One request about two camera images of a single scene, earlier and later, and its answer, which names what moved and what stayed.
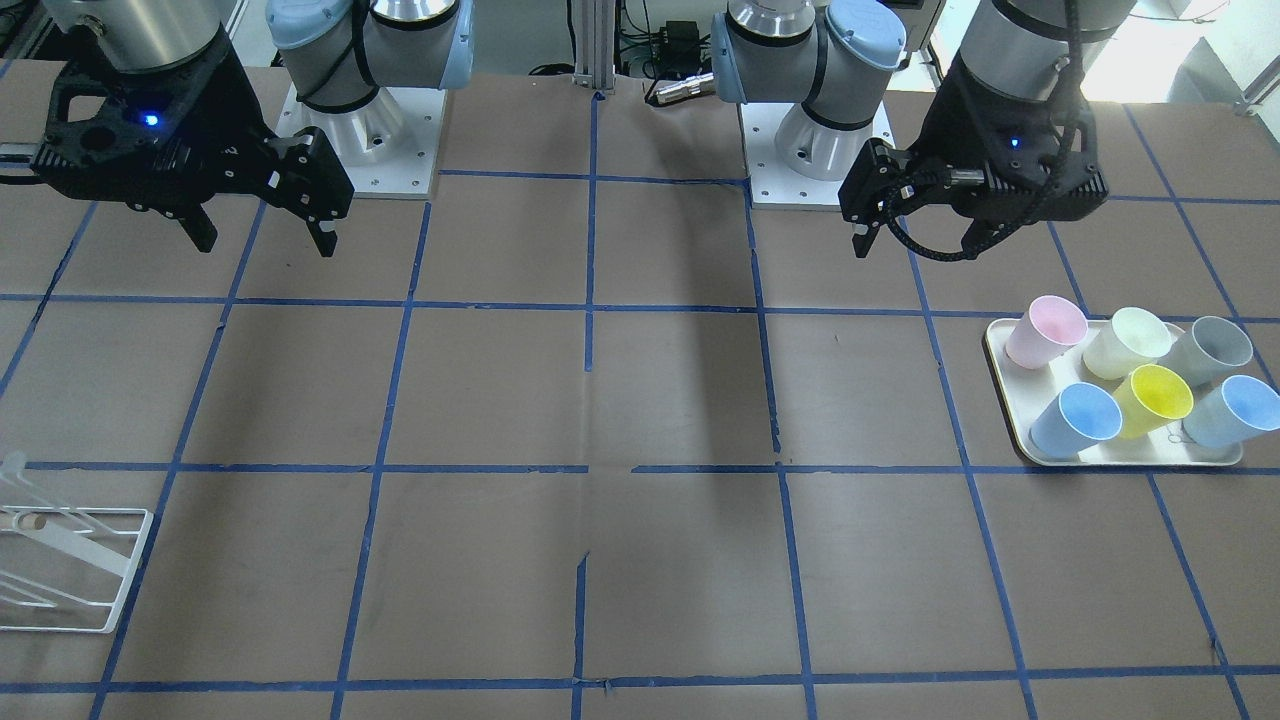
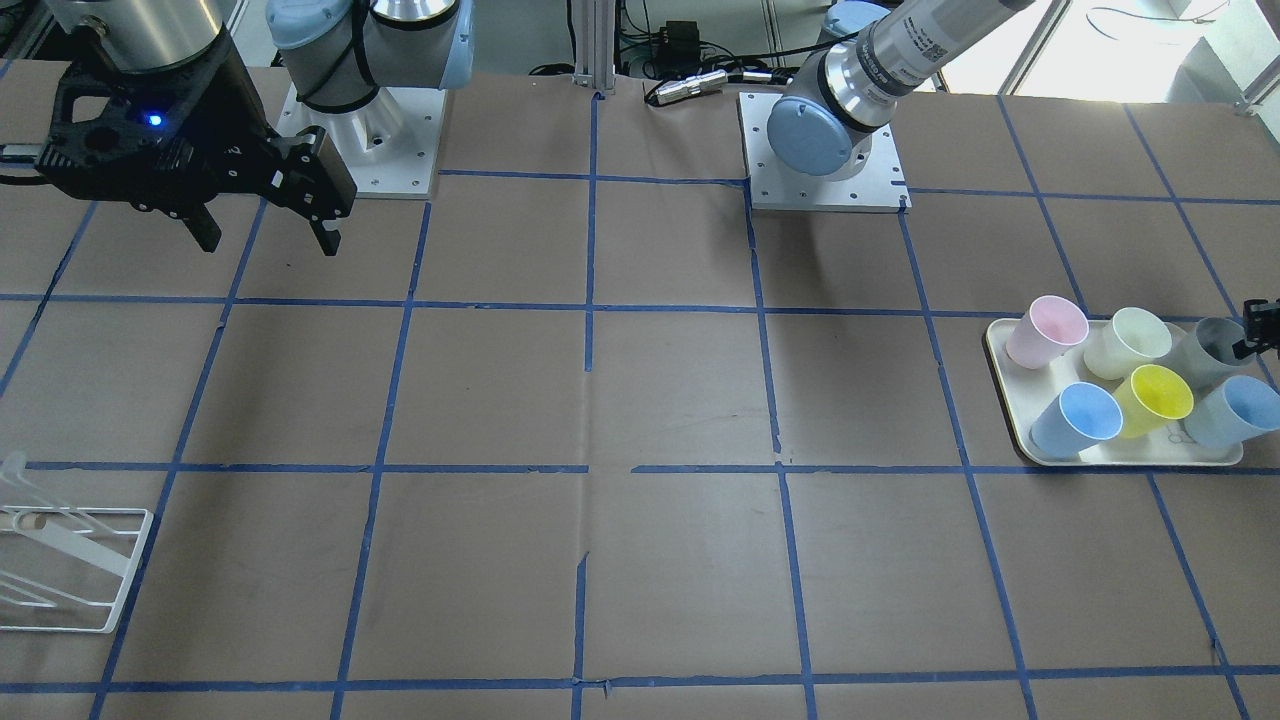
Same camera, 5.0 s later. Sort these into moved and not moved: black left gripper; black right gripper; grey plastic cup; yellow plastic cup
Moved: black left gripper
Not moved: black right gripper; yellow plastic cup; grey plastic cup
